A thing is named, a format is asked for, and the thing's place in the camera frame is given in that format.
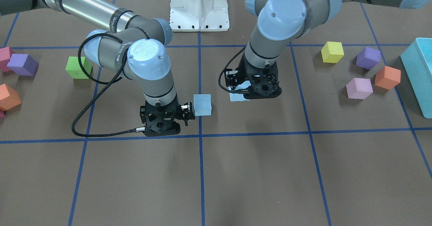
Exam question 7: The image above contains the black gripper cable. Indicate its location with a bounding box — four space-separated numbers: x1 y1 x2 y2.
72 33 146 138
218 47 250 93

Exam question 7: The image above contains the light blue foam block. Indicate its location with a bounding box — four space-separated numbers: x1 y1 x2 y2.
193 94 212 116
229 81 250 102

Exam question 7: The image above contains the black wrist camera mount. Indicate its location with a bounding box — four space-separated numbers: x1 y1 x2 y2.
243 73 282 100
139 105 181 137

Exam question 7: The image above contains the green foam block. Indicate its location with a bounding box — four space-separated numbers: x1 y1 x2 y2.
65 56 92 79

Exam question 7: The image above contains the magenta foam block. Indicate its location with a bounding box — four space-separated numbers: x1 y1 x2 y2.
0 47 15 72

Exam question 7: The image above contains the light pink foam block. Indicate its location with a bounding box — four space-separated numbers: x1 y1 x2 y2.
346 78 373 100

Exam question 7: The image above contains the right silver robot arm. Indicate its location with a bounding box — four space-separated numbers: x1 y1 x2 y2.
1 0 195 132

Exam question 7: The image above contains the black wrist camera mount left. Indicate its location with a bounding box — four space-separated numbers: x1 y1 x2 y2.
243 73 282 100

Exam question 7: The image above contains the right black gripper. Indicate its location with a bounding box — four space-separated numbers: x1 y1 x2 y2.
145 96 195 126

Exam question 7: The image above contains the teal plastic bin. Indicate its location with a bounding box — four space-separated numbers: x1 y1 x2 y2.
401 37 432 118

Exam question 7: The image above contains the purple foam block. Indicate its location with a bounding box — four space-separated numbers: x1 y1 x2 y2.
7 54 39 76
355 47 381 70

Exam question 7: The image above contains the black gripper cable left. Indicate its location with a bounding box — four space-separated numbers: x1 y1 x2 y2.
218 47 250 93

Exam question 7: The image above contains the white pedestal base plate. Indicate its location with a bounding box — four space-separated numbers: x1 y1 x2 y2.
169 0 230 32

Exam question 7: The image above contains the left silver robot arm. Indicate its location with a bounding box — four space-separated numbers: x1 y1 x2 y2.
221 0 431 96

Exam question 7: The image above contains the orange foam block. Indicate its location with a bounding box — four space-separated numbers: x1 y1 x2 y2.
0 84 22 112
375 66 401 90

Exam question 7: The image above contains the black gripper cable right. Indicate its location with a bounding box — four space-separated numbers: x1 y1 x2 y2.
72 33 146 138

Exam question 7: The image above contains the yellow foam block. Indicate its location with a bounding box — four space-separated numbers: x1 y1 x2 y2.
321 41 345 63

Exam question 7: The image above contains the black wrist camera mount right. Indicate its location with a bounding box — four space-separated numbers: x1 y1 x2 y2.
139 105 181 137

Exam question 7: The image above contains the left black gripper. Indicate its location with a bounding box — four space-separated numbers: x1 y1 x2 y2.
225 56 278 89

